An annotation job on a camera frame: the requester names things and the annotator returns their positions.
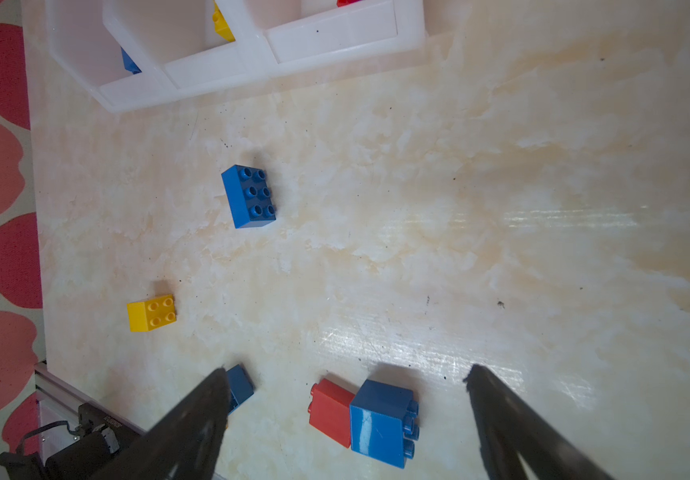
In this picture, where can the white right plastic bin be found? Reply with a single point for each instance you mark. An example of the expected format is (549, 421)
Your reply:
(297, 36)

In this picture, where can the white left plastic bin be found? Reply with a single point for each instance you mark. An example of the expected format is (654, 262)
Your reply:
(79, 41)

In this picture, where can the light blue lego brick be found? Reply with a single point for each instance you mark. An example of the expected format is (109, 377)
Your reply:
(384, 423)

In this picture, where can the white middle plastic bin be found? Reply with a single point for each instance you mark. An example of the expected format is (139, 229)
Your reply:
(176, 42)

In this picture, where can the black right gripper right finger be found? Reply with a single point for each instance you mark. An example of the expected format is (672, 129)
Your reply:
(512, 435)

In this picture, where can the red small lego brick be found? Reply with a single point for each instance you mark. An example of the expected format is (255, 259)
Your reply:
(329, 411)

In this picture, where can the white plastic bin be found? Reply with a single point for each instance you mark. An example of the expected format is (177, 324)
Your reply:
(176, 42)
(297, 36)
(79, 41)

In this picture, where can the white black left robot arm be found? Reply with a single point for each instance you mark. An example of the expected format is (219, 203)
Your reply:
(101, 438)

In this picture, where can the yellow small lego brick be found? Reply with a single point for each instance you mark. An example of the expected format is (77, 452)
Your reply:
(221, 26)

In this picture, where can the red long lego brick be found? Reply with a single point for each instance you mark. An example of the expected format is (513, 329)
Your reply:
(343, 3)

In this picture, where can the dark blue lego brick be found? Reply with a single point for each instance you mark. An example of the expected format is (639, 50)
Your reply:
(240, 386)

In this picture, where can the small blue lego brick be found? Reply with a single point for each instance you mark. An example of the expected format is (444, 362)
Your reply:
(129, 65)

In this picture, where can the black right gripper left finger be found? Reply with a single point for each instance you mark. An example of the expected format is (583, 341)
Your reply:
(185, 444)

